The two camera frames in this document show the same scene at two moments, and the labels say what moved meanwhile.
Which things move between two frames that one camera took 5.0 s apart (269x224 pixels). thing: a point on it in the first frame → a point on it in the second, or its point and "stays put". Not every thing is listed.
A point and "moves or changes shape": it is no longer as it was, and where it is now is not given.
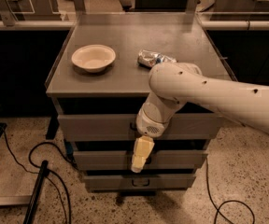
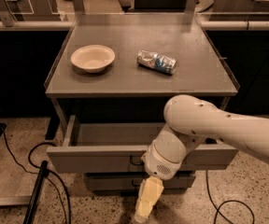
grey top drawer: (122, 127) moves or changes shape
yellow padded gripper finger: (143, 147) → (149, 192)
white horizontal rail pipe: (208, 24) stays put
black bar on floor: (30, 215) stays put
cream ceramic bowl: (93, 58) stays put
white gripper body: (148, 125) → (158, 166)
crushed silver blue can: (149, 59) stays put
